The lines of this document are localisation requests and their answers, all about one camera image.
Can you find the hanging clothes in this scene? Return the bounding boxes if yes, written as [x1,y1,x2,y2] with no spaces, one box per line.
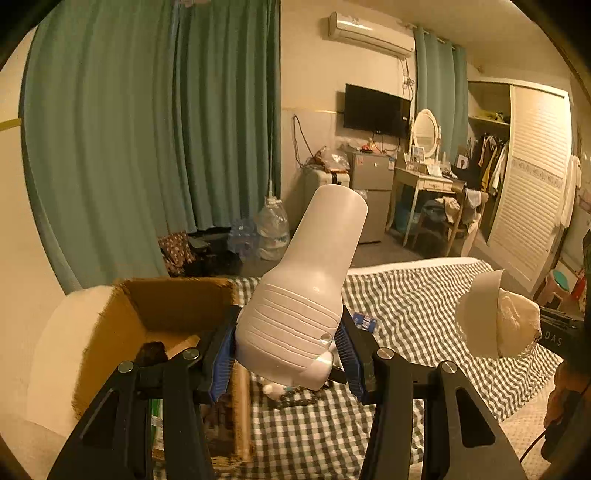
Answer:
[466,134,509,195]

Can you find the small stool teal seat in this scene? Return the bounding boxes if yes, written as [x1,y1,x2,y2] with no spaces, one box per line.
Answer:
[540,271,574,311]

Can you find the large white plastic bottle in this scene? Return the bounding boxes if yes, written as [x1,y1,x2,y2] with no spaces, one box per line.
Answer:
[233,185,369,401]

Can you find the pack of water bottles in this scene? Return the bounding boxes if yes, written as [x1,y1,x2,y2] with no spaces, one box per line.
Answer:
[228,217,260,255]

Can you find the grey mini fridge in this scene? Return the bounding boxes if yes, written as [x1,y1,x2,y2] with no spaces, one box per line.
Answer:
[348,150,396,245]

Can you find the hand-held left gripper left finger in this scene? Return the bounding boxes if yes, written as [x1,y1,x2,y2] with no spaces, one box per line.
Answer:
[46,305,243,480]

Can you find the green packet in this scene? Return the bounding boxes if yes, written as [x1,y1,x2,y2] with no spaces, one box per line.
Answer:
[150,399,166,456]

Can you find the narrow green curtain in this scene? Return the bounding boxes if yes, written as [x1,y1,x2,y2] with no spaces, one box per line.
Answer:
[414,28,469,160]

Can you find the wooden chair with clothes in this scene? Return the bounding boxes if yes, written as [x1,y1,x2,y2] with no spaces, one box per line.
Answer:
[413,187,490,257]

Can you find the large clear water jug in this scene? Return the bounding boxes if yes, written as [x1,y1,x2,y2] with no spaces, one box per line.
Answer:
[255,196,291,262]

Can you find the wall cable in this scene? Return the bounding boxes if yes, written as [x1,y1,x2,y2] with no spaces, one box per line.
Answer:
[292,114,320,167]

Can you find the white oval mirror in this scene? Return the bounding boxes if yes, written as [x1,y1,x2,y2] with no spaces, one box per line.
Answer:
[412,108,442,160]

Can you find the black wall television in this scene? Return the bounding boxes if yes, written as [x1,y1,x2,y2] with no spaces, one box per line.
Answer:
[344,84,412,138]

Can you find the person's right hand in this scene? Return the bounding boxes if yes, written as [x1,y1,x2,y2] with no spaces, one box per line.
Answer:
[546,362,578,428]

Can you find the wide green curtain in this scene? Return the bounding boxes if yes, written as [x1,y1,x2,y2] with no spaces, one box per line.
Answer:
[18,0,282,297]

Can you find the white air conditioner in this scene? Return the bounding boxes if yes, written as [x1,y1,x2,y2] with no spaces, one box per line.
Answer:
[328,11,415,59]

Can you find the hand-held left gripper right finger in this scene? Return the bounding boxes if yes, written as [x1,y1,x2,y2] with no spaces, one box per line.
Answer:
[334,307,529,480]

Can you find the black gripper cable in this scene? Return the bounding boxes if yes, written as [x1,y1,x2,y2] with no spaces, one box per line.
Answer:
[518,425,556,463]

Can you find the checkered bed sheet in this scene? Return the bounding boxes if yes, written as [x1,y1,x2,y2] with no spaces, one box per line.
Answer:
[152,258,562,480]

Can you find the black shoes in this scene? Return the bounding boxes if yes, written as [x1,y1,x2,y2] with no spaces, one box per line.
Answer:
[185,228,243,278]

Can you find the brown patterned bag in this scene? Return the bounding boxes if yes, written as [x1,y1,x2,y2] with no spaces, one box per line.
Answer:
[158,232,197,278]

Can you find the white suitcase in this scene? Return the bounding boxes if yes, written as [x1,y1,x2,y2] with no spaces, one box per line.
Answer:
[302,166,352,232]

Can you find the clear plastic bag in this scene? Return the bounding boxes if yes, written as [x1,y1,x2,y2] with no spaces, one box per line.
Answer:
[314,147,351,173]

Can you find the brown cardboard box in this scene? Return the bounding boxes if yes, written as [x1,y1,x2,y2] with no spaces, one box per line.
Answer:
[71,275,254,464]

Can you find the white louvered wardrobe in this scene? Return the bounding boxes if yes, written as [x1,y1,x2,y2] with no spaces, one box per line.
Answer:
[466,78,576,296]

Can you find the dark fuzzy item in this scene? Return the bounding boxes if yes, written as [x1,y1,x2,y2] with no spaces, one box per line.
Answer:
[137,340,168,367]

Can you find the white vanity desk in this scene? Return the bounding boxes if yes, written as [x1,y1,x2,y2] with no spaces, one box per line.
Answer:
[385,159,467,248]

